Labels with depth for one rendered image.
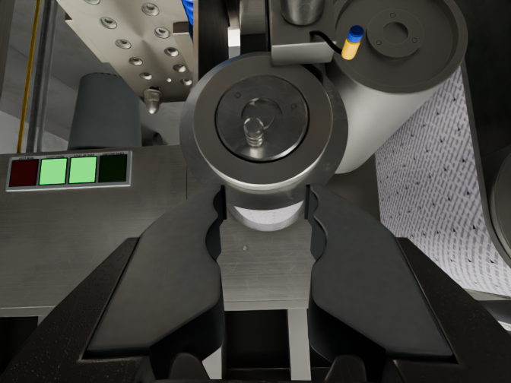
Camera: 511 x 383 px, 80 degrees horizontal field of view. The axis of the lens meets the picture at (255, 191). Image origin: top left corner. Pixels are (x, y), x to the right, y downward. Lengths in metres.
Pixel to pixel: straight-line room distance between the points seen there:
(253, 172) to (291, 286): 0.36
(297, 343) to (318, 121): 0.43
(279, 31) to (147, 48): 0.34
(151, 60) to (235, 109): 0.35
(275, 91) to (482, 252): 0.22
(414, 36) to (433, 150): 0.12
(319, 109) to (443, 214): 0.17
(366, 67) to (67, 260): 0.59
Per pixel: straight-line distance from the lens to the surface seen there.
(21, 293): 0.74
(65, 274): 0.69
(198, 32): 0.34
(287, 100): 0.26
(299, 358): 0.60
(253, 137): 0.22
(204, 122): 0.26
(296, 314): 0.59
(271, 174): 0.24
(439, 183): 0.36
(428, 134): 0.39
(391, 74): 0.31
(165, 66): 0.60
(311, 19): 0.27
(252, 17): 0.70
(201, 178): 0.27
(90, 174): 0.68
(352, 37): 0.21
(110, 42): 0.57
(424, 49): 0.33
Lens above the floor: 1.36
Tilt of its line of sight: 12 degrees down
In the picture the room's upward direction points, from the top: 178 degrees clockwise
